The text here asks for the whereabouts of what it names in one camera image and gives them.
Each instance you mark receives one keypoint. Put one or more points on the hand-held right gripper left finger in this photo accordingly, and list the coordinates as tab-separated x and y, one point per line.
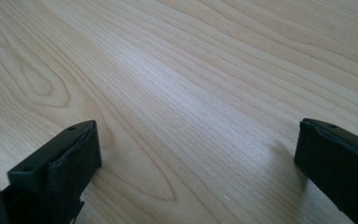
56	177

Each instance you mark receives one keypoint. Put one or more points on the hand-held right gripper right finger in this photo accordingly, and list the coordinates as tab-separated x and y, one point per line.
338	168

